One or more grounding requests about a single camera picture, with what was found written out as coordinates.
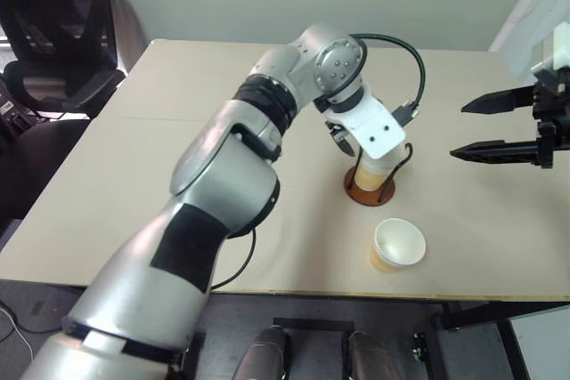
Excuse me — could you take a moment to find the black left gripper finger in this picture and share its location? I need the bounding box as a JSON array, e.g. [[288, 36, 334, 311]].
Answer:
[[335, 138, 358, 158]]

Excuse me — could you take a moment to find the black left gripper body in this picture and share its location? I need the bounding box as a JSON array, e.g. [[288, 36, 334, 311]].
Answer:
[[325, 120, 354, 144]]

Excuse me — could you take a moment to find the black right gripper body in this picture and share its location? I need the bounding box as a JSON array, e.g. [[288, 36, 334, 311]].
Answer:
[[532, 70, 570, 171]]

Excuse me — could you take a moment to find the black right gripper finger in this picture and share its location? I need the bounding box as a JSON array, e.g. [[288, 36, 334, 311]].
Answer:
[[460, 85, 537, 116], [449, 139, 542, 166]]

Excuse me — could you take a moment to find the dark rounded metallic shape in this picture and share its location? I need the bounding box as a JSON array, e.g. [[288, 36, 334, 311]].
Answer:
[[346, 330, 407, 380], [231, 327, 291, 380]]

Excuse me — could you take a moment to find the black office chair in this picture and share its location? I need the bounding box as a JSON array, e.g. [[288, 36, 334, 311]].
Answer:
[[0, 0, 135, 223]]

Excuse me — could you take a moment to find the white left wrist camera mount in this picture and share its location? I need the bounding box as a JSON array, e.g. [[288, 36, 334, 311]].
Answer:
[[323, 85, 407, 161]]

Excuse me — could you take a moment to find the brown wire cup rack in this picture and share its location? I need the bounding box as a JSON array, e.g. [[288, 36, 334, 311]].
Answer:
[[343, 141, 415, 207]]

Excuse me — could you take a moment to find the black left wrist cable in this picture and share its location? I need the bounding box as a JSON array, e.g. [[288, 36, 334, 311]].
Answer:
[[350, 32, 427, 128]]

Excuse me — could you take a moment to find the black left elbow cable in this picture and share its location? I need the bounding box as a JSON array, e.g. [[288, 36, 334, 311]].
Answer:
[[208, 227, 258, 294]]

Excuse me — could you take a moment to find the black frame bracket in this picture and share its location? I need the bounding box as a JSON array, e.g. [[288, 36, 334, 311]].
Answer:
[[411, 330, 429, 360]]

